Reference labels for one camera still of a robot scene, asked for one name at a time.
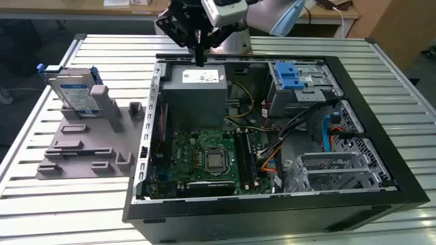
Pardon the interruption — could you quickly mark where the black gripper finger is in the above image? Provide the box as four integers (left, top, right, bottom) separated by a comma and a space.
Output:
200, 23, 239, 67
155, 12, 202, 67

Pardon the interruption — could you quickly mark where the hard disk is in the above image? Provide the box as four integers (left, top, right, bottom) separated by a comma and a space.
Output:
36, 64, 104, 118

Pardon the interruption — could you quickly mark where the metal disk bay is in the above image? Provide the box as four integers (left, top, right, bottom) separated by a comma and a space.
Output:
295, 152, 388, 192

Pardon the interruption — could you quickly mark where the white paper sheet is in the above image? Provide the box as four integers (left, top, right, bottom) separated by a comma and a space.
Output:
103, 0, 131, 10

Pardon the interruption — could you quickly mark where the grey power supply unit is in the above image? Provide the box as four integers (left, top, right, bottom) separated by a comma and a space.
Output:
160, 63, 230, 131

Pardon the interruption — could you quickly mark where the blue drive latch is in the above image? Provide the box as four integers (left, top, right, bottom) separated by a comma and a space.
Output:
275, 62, 306, 90

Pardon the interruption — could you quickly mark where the brown wooden desk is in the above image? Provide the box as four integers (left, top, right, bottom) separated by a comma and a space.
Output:
0, 0, 362, 39

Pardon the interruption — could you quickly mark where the metal drive cage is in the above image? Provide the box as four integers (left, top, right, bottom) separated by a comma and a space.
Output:
267, 60, 344, 118

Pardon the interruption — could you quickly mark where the metal socket cover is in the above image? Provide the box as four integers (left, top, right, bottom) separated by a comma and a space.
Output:
203, 146, 230, 177

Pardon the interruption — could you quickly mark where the green motherboard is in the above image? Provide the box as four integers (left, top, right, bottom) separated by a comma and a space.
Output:
150, 129, 274, 197

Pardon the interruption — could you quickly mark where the brown leather case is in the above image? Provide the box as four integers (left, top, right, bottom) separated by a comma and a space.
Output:
315, 0, 352, 11

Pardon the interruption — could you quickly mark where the silver CPU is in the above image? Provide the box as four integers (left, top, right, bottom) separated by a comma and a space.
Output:
206, 152, 226, 170

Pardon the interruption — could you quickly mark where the black RAM slot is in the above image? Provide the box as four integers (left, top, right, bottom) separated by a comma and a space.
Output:
235, 129, 248, 188

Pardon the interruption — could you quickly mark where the dark RAM stick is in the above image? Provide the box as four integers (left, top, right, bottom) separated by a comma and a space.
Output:
244, 131, 259, 183

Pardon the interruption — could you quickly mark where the grey parts rack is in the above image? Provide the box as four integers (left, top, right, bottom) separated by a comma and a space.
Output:
36, 85, 147, 181

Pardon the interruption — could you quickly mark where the black graphics card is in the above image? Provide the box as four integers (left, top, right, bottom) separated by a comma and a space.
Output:
175, 180, 236, 197

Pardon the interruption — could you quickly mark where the brown wooden cabinet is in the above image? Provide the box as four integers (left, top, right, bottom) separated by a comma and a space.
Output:
347, 0, 436, 72

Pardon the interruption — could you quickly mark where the grey metal foot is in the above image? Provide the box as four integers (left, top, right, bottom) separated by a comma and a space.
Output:
0, 86, 15, 105

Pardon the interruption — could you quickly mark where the black PC case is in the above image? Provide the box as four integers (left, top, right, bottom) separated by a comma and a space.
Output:
122, 53, 431, 244

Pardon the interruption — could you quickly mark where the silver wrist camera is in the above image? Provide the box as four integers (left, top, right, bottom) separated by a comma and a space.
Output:
200, 0, 250, 28

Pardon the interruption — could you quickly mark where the yellow wire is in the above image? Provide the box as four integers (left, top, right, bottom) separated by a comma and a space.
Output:
224, 81, 255, 119

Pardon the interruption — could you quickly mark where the thin red wire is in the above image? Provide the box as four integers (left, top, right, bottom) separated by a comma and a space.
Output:
151, 104, 171, 158

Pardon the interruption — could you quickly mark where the black desk cable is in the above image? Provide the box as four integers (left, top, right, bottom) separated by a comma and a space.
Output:
302, 5, 314, 25

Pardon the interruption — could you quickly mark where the black wire bundle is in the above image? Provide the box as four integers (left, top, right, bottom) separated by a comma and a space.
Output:
259, 101, 340, 164

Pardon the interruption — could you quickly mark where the white cable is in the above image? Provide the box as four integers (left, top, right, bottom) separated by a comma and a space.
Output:
332, 6, 348, 38

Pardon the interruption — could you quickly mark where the blue data wire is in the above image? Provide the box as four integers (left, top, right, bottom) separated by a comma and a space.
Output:
320, 112, 340, 154

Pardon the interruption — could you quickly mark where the red orange power wire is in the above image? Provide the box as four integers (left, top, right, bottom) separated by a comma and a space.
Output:
327, 126, 366, 140

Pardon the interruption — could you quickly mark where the orange wire bundle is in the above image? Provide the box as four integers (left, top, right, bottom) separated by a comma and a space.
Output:
260, 146, 286, 177

